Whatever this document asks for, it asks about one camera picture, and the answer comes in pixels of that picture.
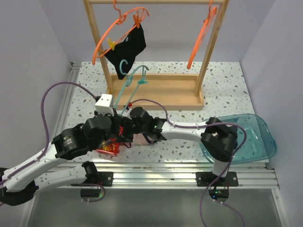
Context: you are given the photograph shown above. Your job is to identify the pink underwear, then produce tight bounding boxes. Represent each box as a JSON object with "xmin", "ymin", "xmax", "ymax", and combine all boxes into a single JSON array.
[{"xmin": 124, "ymin": 133, "xmax": 157, "ymax": 148}]

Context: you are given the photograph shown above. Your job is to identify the teal hanger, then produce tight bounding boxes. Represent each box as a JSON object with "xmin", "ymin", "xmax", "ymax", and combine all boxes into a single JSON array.
[{"xmin": 115, "ymin": 59, "xmax": 150, "ymax": 116}]

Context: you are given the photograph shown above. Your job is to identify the teal clip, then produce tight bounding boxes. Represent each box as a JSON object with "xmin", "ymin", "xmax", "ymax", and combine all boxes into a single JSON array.
[{"xmin": 137, "ymin": 79, "xmax": 148, "ymax": 85}]

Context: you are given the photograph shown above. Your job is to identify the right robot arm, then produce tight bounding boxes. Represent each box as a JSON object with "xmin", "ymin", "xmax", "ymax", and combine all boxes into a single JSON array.
[{"xmin": 125, "ymin": 107, "xmax": 238, "ymax": 186}]

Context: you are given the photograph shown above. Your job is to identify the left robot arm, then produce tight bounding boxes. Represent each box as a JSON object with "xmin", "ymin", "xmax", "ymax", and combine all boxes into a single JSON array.
[{"xmin": 0, "ymin": 114, "xmax": 122, "ymax": 206}]

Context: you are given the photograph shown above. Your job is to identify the black underwear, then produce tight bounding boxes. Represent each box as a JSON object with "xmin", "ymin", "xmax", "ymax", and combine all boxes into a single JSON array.
[{"xmin": 105, "ymin": 25, "xmax": 146, "ymax": 79}]

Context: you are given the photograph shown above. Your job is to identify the yellow clip on left hanger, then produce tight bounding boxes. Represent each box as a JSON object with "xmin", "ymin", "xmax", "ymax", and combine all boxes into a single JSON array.
[{"xmin": 107, "ymin": 38, "xmax": 116, "ymax": 51}]

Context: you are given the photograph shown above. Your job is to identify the orange clip on left hanger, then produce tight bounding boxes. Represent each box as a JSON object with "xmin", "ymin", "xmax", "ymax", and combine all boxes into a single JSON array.
[{"xmin": 133, "ymin": 14, "xmax": 141, "ymax": 28}]

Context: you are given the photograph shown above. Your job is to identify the red bin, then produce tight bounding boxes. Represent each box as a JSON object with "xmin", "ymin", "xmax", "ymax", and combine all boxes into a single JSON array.
[{"xmin": 95, "ymin": 127, "xmax": 123, "ymax": 157}]

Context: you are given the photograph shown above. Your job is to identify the wooden clothes rack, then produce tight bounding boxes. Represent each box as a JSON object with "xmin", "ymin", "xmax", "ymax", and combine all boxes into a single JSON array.
[{"xmin": 82, "ymin": 0, "xmax": 230, "ymax": 111}]

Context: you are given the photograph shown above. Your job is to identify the blue transparent tray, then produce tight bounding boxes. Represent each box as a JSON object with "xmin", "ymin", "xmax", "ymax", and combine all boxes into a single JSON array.
[{"xmin": 199, "ymin": 113, "xmax": 277, "ymax": 165}]

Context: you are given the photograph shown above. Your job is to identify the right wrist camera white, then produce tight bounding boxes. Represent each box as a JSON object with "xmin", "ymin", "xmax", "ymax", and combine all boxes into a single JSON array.
[{"xmin": 125, "ymin": 102, "xmax": 132, "ymax": 119}]

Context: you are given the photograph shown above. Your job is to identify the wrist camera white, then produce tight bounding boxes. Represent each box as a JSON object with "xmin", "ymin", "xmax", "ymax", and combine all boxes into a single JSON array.
[
  {"xmin": 95, "ymin": 94, "xmax": 115, "ymax": 115},
  {"xmin": 125, "ymin": 102, "xmax": 132, "ymax": 119}
]

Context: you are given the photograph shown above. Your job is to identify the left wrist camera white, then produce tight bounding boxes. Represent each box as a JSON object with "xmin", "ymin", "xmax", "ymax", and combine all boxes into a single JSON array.
[{"xmin": 95, "ymin": 94, "xmax": 115, "ymax": 115}]

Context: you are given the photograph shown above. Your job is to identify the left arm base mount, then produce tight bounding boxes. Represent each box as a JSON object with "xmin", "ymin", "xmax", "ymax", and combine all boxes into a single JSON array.
[{"xmin": 71, "ymin": 161, "xmax": 114, "ymax": 187}]

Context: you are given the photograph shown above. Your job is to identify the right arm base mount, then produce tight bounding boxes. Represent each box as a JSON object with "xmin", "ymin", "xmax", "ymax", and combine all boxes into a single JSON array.
[{"xmin": 196, "ymin": 171, "xmax": 238, "ymax": 187}]

